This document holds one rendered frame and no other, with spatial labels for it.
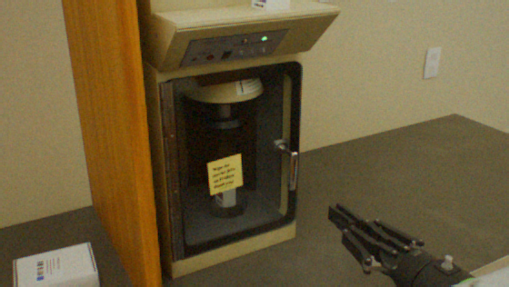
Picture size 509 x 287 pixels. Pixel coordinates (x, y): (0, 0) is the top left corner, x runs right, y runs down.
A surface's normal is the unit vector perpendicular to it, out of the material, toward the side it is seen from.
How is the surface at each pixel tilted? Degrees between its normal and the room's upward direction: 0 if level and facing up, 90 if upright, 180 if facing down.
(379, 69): 90
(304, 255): 0
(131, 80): 90
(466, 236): 0
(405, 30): 90
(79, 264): 0
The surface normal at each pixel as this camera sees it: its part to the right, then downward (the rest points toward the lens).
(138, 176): 0.49, 0.36
